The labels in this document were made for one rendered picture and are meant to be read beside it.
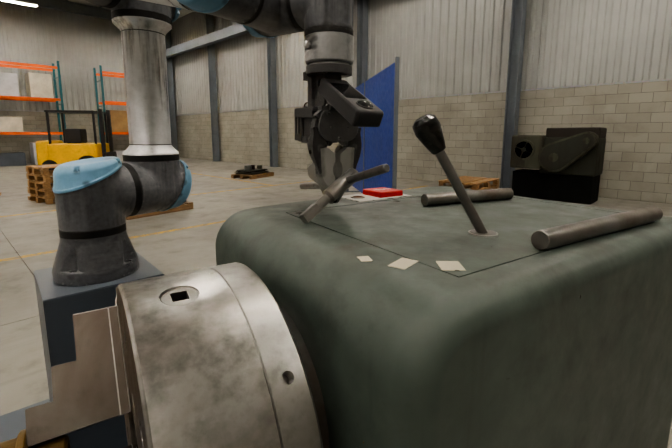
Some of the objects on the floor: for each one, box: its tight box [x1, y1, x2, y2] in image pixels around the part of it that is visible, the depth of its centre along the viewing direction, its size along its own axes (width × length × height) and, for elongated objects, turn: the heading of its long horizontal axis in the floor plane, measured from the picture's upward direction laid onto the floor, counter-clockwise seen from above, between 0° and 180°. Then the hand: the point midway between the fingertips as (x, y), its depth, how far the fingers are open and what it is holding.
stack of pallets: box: [26, 164, 61, 204], centre depth 837 cm, size 126×86×73 cm
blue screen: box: [345, 57, 400, 194], centre depth 720 cm, size 412×80×235 cm
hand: (336, 195), depth 62 cm, fingers closed
